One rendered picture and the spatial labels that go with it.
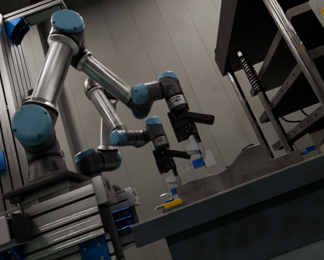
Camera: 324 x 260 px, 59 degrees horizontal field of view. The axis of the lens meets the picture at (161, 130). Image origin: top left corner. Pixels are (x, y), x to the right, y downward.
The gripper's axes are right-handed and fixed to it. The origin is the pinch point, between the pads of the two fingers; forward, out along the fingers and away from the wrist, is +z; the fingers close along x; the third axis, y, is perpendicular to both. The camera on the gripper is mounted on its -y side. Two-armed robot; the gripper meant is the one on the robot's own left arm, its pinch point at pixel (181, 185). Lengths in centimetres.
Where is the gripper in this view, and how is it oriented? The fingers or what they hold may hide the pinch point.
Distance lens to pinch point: 133.8
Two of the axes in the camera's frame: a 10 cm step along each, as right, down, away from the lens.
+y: -9.4, 3.5, 0.2
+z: 3.3, 9.0, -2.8
